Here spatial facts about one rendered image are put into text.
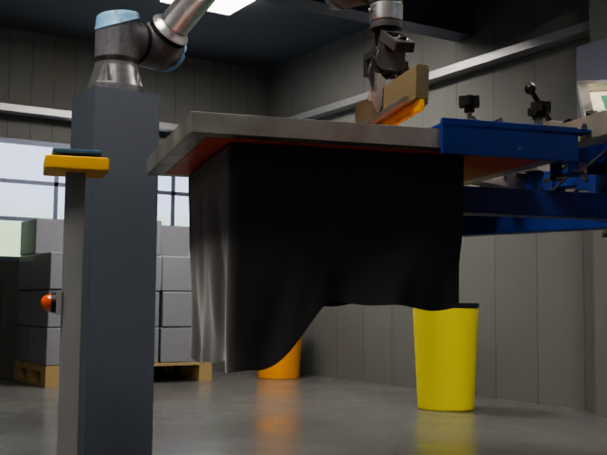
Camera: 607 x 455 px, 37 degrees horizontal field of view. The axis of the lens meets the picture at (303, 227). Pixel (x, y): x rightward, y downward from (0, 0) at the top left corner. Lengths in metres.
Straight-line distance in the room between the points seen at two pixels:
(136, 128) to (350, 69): 6.04
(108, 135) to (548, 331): 4.42
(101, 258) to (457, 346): 3.72
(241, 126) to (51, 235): 6.24
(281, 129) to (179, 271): 6.10
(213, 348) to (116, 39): 0.96
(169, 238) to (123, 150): 5.82
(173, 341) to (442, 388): 2.73
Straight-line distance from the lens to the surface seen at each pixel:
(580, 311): 6.18
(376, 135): 1.74
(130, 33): 2.52
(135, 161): 2.42
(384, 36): 2.09
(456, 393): 5.83
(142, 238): 2.41
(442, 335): 5.78
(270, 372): 8.08
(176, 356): 7.75
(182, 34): 2.59
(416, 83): 1.92
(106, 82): 2.46
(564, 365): 6.28
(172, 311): 7.71
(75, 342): 1.98
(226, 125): 1.65
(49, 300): 1.98
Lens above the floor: 0.65
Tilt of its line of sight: 5 degrees up
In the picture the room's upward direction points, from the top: 1 degrees clockwise
